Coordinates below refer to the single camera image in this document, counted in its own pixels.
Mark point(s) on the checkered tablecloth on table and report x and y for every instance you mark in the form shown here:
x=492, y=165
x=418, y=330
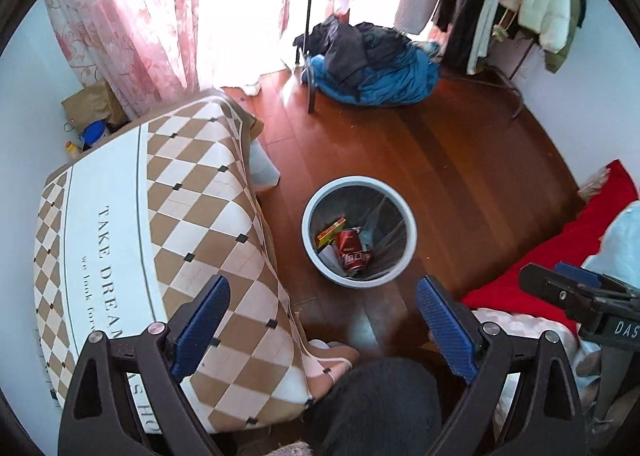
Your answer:
x=135, y=228

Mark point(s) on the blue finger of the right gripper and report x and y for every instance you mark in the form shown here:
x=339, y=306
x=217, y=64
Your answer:
x=578, y=274
x=577, y=301

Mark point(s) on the yellow red cardboard box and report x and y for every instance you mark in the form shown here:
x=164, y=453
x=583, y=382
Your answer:
x=328, y=234

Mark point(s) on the red crushed soda can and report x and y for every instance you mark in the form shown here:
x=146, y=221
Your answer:
x=351, y=255

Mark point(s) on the black metal rack stand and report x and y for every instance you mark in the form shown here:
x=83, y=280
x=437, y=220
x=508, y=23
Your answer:
x=302, y=54

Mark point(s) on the white round trash bin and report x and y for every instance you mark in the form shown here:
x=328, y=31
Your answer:
x=383, y=219

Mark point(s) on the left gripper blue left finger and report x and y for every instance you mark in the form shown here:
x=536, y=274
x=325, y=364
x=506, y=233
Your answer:
x=192, y=328

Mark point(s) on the red blanket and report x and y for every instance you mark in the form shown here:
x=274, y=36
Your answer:
x=578, y=240

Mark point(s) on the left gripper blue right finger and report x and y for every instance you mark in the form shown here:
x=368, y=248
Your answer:
x=454, y=328

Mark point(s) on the blue cap bottle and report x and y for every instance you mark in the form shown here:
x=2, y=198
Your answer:
x=94, y=133

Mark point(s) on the small white carton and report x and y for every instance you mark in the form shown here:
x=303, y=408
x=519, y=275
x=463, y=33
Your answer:
x=329, y=258

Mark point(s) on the pink floral curtain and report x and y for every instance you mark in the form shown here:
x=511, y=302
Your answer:
x=152, y=51

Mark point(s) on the blue jacket clothes pile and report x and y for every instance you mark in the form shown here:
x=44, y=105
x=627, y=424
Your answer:
x=366, y=64

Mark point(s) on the brown paper bag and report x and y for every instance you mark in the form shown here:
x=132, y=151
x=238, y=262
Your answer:
x=94, y=103

